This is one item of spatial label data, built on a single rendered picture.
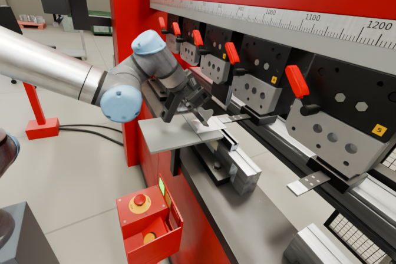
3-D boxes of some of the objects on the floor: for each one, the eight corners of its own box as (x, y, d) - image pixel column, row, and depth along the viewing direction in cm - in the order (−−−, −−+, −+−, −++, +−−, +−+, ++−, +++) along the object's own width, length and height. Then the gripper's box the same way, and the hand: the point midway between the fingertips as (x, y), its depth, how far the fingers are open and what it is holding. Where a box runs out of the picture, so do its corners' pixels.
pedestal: (32, 129, 205) (2, 51, 163) (60, 125, 216) (38, 52, 174) (28, 140, 190) (-6, 58, 148) (58, 135, 201) (34, 58, 160)
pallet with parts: (47, 26, 717) (44, 16, 699) (45, 29, 655) (42, 18, 637) (2, 23, 657) (-1, 12, 639) (-4, 27, 595) (-9, 15, 577)
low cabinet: (133, 31, 873) (132, 14, 838) (143, 38, 756) (142, 18, 721) (89, 28, 786) (86, 9, 751) (93, 36, 669) (89, 13, 634)
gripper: (198, 76, 52) (226, 119, 66) (181, 63, 61) (208, 103, 75) (174, 96, 52) (208, 135, 66) (161, 80, 61) (192, 117, 75)
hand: (201, 121), depth 70 cm, fingers open, 5 cm apart
